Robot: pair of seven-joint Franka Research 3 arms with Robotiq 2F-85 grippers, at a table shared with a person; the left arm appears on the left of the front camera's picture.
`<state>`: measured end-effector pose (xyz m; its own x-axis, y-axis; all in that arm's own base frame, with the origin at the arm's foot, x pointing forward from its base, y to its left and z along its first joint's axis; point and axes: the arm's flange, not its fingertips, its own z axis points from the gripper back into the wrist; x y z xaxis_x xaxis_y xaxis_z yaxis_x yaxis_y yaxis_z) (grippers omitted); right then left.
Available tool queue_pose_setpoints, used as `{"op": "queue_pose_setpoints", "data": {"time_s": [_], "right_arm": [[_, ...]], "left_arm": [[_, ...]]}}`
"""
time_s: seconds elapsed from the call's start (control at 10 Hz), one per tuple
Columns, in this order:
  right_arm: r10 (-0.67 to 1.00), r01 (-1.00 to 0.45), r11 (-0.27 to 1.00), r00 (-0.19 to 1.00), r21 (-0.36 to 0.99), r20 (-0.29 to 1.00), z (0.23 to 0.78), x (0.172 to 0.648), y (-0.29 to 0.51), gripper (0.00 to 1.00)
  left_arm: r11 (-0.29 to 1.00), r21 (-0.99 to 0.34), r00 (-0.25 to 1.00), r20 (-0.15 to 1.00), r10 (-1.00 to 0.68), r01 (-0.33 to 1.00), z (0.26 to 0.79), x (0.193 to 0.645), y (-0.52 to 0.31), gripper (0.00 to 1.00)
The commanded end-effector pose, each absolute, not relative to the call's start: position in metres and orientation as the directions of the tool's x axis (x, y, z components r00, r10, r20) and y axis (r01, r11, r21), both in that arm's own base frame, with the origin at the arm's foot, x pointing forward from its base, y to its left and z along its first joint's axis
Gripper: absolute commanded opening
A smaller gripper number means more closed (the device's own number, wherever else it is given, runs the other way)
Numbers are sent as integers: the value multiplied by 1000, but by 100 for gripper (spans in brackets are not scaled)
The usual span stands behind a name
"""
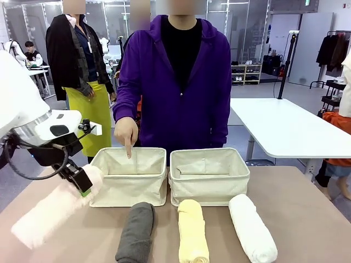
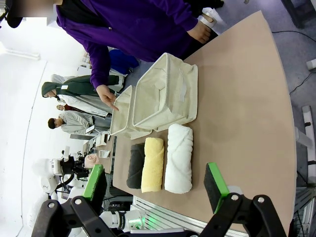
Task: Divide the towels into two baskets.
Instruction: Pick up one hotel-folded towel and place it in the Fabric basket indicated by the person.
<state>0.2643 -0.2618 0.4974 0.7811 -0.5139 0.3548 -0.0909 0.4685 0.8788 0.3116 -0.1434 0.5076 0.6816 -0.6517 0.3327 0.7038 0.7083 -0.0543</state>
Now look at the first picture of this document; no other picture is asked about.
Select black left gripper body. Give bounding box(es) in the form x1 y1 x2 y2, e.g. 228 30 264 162
27 133 84 176

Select pink towel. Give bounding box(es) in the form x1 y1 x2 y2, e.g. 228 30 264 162
10 163 105 250

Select white towel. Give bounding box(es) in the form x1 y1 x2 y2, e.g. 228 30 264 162
228 193 279 263

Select person's right forearm purple sleeve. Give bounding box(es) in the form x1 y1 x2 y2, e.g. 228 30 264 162
112 76 143 123

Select person's left forearm purple sleeve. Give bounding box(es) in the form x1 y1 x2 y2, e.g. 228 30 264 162
210 82 233 148

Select person's right hand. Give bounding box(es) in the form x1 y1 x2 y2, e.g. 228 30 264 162
114 117 139 160

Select cream fabric basket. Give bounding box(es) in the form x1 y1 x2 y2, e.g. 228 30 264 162
169 147 251 207
89 147 168 208

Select grey rolled towel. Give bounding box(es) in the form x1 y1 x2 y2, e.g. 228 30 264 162
115 202 156 263

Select white background desk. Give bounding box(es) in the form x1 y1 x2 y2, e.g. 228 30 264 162
27 64 52 96

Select person with yellow apron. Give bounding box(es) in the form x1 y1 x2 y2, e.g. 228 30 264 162
45 5 116 164

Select seated person in background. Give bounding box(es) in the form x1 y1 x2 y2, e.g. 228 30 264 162
24 41 44 66

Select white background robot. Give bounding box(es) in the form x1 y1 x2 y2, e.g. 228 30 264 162
98 37 111 61

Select person in purple hoodie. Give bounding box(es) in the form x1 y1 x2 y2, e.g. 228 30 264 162
112 13 233 168

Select yellow rolled towel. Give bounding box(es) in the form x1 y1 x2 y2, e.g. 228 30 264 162
177 199 211 263

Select wooden shoe rack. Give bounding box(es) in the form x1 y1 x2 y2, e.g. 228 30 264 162
231 60 263 85

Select white side table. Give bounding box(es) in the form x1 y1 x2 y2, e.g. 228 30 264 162
230 98 351 176

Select black bags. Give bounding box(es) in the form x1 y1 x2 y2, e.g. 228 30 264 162
262 54 286 76

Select orange cloth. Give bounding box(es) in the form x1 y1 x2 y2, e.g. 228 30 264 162
322 111 351 167

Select black utility cart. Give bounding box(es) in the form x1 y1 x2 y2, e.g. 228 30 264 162
309 79 347 112

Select person in white garment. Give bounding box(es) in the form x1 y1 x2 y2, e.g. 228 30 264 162
339 53 351 118

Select clothes rack with coats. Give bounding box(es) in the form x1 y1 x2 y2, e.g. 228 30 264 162
315 30 351 73

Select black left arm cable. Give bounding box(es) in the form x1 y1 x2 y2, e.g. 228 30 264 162
0 136 69 181

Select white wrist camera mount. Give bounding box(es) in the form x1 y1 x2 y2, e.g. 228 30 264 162
78 118 103 137

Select black camera stand pole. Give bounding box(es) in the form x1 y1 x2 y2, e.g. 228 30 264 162
276 31 299 100

